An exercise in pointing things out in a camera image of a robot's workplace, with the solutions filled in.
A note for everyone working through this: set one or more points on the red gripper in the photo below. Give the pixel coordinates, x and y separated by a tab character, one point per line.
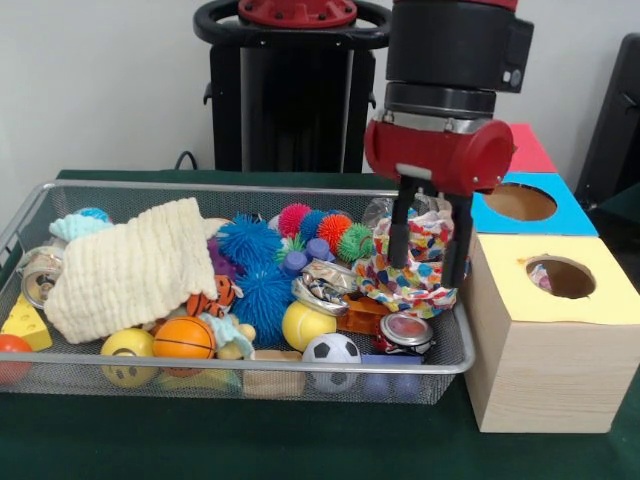
440	152

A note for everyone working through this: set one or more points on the long polka dot cloth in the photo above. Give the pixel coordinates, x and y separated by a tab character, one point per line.
425	275

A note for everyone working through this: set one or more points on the multicolour patterned cloth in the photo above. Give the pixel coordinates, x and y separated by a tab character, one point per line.
540	275

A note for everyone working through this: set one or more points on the cream knitted cloth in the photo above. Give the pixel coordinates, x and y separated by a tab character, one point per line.
130	270

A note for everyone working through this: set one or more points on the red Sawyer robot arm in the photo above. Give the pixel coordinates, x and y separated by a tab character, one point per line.
450	50

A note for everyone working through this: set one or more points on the clear mesh bin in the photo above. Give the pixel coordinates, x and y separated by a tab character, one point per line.
450	350

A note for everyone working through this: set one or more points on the wooden box with three holes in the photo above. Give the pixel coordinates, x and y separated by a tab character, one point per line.
540	380

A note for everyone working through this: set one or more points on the crushed red drink can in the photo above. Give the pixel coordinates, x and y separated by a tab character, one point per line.
405	332

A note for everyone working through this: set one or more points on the black and white soccer ball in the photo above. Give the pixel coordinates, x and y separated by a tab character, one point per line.
332	350

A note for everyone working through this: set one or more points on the yellow tennis ball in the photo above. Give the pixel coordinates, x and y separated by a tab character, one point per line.
306	325

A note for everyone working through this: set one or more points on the blue spiky rubber ball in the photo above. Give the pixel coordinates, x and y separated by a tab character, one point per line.
264	302
250	240

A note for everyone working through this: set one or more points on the black monitor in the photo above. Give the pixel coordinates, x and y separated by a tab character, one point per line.
615	130

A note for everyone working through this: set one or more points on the striped tiger plush toy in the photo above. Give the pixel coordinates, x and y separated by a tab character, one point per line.
212	298

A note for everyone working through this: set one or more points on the orange toy basketball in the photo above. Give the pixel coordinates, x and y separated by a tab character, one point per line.
185	338

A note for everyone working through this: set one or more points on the yellow smiley ball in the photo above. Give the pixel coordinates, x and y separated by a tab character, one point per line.
128	350

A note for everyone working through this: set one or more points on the mint green cloth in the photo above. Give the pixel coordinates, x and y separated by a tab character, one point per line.
75	228

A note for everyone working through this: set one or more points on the silver drink can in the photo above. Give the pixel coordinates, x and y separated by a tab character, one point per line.
35	275

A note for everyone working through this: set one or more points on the yellow cheese wedge toy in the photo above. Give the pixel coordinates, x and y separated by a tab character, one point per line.
25	328

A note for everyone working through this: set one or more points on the red ball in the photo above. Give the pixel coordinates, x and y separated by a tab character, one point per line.
10	355

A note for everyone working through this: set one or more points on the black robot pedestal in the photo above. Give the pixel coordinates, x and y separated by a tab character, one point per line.
290	110

